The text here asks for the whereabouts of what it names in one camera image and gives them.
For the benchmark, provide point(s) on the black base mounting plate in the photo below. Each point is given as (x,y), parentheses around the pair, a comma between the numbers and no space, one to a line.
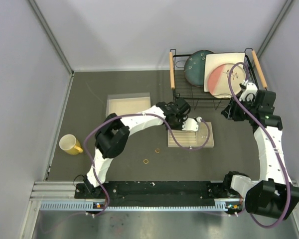
(168,193)

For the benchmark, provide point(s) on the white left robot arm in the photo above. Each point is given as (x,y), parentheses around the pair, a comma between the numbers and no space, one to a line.
(111,138)

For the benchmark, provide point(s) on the left wooden rack handle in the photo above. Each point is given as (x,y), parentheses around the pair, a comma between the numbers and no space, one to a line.
(172,80)

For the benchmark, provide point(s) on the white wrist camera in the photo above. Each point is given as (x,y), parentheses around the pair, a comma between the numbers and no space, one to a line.
(191,124)
(249,90)

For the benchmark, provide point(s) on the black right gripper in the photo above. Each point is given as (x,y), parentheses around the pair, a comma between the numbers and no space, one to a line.
(230,111)

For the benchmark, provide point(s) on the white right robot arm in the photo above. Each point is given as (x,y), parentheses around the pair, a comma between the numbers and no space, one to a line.
(273,195)

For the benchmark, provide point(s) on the white square plate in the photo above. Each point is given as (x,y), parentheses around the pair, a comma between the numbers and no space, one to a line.
(214,60)

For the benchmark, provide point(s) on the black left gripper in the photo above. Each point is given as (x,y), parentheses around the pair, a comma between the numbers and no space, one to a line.
(182,118)

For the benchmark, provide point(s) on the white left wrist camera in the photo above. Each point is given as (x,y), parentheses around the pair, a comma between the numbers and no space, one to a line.
(191,124)

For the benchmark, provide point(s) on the dark green round plate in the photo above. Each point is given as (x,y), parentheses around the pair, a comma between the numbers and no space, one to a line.
(194,68)

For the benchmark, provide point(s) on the yellow mug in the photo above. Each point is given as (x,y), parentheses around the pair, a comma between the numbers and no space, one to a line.
(70,144)

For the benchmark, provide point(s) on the wooden rack handle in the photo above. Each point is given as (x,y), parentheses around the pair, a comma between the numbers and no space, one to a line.
(259,69)
(172,80)

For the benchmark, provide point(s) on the right wooden rack handle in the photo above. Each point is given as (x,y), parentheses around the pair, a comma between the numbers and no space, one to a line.
(259,69)

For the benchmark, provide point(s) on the blue slotted cable duct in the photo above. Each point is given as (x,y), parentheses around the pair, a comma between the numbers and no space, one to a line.
(217,206)

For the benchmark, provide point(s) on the clear lidded beige box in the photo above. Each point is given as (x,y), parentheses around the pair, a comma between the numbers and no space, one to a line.
(122,104)

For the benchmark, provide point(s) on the black wire dish rack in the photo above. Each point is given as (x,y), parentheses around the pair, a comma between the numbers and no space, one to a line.
(196,95)

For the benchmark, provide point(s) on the pink and cream round plate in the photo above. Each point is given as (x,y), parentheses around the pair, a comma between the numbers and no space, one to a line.
(218,85)

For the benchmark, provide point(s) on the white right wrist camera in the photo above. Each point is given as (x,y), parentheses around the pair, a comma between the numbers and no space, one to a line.
(249,90)

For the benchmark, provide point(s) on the aluminium frame rail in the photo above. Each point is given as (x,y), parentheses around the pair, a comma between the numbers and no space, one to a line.
(53,191)

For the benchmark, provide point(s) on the beige velvet jewelry tray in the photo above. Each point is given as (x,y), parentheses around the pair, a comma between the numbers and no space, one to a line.
(191,138)

